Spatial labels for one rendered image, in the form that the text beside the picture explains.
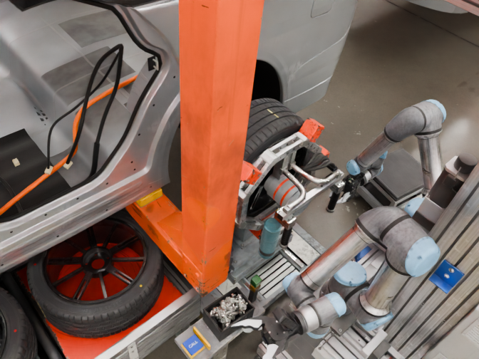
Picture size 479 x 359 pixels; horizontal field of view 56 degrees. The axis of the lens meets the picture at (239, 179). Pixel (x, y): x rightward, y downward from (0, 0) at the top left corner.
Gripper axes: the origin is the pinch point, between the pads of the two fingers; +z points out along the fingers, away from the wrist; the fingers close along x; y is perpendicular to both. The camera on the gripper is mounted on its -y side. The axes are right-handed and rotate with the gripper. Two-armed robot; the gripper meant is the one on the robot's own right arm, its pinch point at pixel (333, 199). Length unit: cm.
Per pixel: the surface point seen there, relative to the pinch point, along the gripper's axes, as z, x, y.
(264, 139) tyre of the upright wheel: 26, -29, 33
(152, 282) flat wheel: 86, -34, -33
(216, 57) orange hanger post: 73, -11, 102
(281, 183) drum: 19.7, -19.1, 8.6
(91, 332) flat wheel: 120, -37, -47
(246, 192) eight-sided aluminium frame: 41.7, -21.4, 15.5
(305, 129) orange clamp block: 2.3, -25.2, 29.1
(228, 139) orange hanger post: 66, -11, 69
